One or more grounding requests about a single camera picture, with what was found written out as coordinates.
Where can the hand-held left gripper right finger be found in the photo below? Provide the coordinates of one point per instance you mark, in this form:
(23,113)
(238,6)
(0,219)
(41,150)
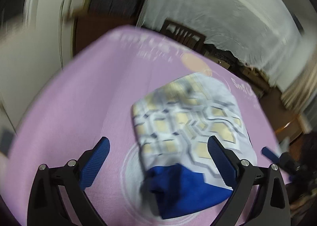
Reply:
(220,159)

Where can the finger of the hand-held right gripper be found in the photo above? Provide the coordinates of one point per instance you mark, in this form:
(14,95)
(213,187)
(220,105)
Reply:
(270,153)

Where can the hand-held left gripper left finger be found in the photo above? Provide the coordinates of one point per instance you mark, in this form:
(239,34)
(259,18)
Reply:
(96,161)

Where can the blue red white hooded jacket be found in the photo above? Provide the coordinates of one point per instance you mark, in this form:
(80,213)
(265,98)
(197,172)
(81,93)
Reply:
(185,122)

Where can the pink printed blanket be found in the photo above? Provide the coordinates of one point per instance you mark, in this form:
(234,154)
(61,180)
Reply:
(74,104)

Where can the dark wooden chair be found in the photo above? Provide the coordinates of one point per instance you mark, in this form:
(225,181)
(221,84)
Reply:
(183,36)

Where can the white lace cover cloth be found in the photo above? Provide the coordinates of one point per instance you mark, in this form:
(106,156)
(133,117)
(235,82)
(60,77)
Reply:
(223,13)

